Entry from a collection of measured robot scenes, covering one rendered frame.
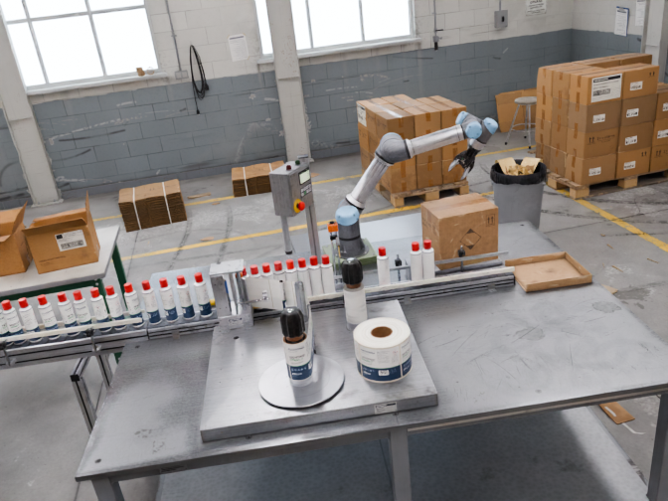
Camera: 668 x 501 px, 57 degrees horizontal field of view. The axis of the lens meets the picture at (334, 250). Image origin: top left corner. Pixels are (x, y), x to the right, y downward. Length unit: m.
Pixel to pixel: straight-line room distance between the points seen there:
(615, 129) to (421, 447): 4.13
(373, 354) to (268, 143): 6.19
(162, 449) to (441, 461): 1.25
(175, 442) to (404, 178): 4.43
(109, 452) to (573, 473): 1.82
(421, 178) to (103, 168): 4.06
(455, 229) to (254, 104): 5.40
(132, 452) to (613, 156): 5.19
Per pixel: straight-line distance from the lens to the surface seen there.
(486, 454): 2.89
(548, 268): 3.03
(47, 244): 3.91
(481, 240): 2.99
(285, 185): 2.53
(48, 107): 8.16
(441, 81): 8.53
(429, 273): 2.76
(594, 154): 6.21
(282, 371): 2.29
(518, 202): 5.12
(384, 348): 2.10
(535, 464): 2.87
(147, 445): 2.23
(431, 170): 6.24
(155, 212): 6.63
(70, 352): 2.92
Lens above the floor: 2.19
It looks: 24 degrees down
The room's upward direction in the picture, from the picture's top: 7 degrees counter-clockwise
